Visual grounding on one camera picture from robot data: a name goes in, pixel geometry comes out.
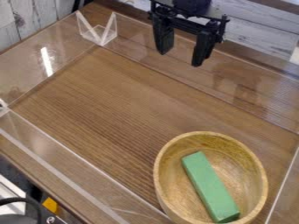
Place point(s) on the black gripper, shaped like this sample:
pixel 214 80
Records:
pixel 193 16

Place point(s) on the green rectangular block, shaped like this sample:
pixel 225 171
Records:
pixel 214 194

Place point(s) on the brown wooden bowl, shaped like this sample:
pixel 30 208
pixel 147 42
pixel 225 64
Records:
pixel 237 166

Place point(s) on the yellow tag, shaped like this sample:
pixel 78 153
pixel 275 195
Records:
pixel 51 205

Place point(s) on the clear acrylic corner bracket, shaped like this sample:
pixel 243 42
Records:
pixel 99 34

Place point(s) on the clear acrylic tray wall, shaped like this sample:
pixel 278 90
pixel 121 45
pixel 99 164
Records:
pixel 71 196

